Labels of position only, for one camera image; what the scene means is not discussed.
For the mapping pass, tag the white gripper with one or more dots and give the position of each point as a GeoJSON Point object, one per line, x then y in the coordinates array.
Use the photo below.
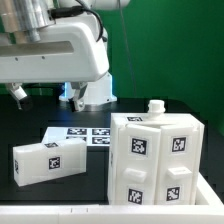
{"type": "Point", "coordinates": [68, 51]}

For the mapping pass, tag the white cabinet door block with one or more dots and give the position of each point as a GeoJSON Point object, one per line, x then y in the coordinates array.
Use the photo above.
{"type": "Point", "coordinates": [47, 161]}

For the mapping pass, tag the white cabinet door panel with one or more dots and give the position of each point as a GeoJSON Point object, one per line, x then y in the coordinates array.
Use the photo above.
{"type": "Point", "coordinates": [137, 160]}
{"type": "Point", "coordinates": [175, 168]}

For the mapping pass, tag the white cabinet body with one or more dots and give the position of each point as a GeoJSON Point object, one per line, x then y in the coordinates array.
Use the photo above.
{"type": "Point", "coordinates": [155, 117]}

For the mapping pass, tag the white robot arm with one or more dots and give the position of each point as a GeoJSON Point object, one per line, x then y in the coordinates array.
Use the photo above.
{"type": "Point", "coordinates": [23, 19]}

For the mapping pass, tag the white marker sheet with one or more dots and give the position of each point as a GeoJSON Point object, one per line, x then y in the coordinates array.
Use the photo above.
{"type": "Point", "coordinates": [93, 136]}

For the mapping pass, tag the white L-shaped workspace border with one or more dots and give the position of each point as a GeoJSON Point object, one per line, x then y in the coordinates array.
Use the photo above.
{"type": "Point", "coordinates": [209, 210]}

